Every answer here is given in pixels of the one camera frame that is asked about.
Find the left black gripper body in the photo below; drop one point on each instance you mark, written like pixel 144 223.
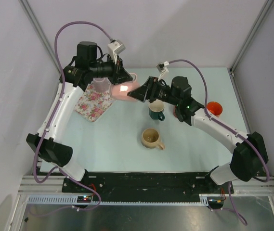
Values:
pixel 110 69

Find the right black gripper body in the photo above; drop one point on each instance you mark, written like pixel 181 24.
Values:
pixel 160 92

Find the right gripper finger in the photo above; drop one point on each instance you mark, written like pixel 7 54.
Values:
pixel 149 82
pixel 139 93

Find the pink mug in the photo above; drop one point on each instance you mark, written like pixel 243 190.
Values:
pixel 119 92

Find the purple mug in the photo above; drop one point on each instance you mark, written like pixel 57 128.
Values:
pixel 101 85

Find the green mug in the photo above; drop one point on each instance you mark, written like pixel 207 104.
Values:
pixel 156 110

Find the red mug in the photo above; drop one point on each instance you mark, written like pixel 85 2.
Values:
pixel 175 112

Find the cream beige mug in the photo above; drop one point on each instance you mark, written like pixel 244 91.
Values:
pixel 150 138

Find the orange mug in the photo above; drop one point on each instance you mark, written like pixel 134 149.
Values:
pixel 215 108

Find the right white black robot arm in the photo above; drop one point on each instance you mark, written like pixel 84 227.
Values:
pixel 248 151

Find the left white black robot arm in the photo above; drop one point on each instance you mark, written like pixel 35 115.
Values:
pixel 84 67

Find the floral serving tray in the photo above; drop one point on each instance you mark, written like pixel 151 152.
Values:
pixel 93 102

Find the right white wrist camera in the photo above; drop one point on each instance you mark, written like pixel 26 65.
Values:
pixel 163 69

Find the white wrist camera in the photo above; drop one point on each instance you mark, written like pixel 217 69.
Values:
pixel 163 69
pixel 115 47

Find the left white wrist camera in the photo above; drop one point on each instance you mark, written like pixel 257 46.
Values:
pixel 115 47

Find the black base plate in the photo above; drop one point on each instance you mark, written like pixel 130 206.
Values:
pixel 147 187

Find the left aluminium corner post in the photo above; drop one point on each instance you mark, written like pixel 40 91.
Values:
pixel 39 31

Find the aluminium corner post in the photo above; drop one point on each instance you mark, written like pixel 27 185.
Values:
pixel 265 10
pixel 39 31

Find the aluminium frame rail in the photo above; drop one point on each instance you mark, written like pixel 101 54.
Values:
pixel 52 185

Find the right aluminium corner post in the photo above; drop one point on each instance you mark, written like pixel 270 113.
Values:
pixel 265 10

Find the white slotted cable duct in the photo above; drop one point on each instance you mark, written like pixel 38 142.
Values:
pixel 80 200

